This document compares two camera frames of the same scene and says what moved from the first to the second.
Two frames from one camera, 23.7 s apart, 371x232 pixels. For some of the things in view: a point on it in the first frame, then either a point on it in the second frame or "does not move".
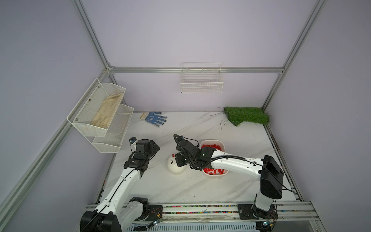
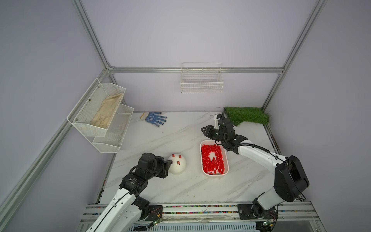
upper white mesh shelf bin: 93,114 does not move
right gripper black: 178,156 → 210,129
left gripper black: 152,151 → 164,164
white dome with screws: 173,167 does not move
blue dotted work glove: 151,118 does not move
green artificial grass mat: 236,115 does not move
